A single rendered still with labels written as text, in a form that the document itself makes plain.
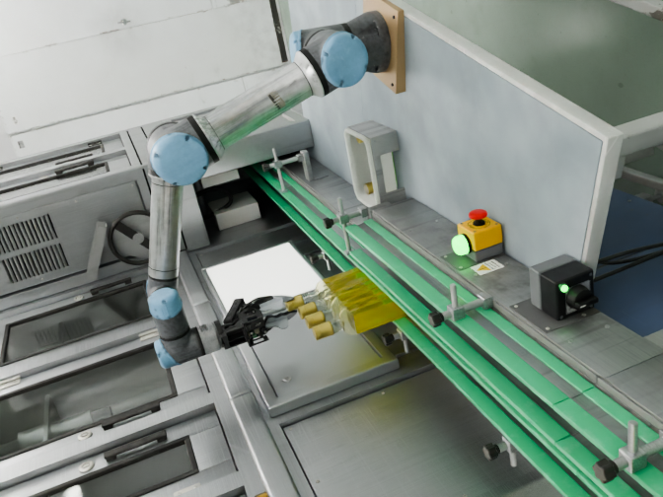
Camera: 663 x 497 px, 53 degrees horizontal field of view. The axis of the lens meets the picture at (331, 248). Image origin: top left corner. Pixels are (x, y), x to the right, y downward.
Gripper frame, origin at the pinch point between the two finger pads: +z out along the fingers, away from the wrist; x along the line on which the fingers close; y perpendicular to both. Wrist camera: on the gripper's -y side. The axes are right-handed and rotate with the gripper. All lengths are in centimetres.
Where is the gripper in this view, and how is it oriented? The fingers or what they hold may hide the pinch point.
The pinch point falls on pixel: (289, 305)
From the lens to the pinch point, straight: 176.2
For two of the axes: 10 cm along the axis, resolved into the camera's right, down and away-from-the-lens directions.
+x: -1.8, -8.8, -4.4
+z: 9.2, -3.1, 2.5
